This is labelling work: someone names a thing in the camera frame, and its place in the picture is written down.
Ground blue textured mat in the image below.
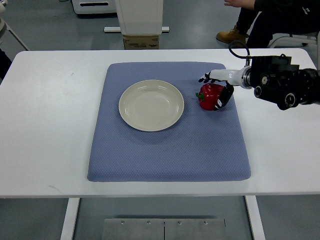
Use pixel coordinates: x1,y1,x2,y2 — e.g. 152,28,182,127
87,61,251,182

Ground white machine base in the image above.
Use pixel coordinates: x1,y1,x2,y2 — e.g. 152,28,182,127
71,0,117,15

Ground seated person in black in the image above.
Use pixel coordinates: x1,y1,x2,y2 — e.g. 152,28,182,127
224,0,320,49

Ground grey metal floor plate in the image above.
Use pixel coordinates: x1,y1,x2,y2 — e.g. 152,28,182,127
102,218,228,240

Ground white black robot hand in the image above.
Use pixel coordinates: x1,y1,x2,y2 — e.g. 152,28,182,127
199,69,250,104

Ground right white table leg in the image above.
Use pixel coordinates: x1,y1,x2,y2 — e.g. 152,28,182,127
244,195,266,240

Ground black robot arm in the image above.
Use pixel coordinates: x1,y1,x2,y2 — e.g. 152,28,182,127
245,54,320,110

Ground white chair frame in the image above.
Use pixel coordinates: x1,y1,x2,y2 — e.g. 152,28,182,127
269,31,320,48

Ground red bell pepper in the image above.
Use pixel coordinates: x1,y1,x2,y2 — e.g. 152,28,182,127
195,83,227,111

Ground white robot at left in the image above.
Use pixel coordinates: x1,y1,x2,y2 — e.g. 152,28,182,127
0,0,30,52

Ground cream round plate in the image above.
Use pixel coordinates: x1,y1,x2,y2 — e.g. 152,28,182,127
118,79,185,132

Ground tan work boot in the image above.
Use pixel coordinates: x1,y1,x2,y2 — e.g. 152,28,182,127
216,25,249,44

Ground standing person dark trousers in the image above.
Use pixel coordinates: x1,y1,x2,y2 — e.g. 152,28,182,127
0,49,12,80

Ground black looped cable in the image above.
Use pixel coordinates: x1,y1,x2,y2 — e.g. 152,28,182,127
228,40,252,66

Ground cardboard box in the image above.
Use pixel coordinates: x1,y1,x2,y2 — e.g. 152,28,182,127
123,35,159,50

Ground left white table leg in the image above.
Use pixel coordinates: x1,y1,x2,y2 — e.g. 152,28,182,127
60,198,80,240

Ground white table leg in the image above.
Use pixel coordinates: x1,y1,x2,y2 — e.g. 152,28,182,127
60,198,80,240
244,195,266,240

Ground white pedestal base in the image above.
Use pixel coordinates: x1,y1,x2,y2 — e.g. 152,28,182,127
104,0,170,36

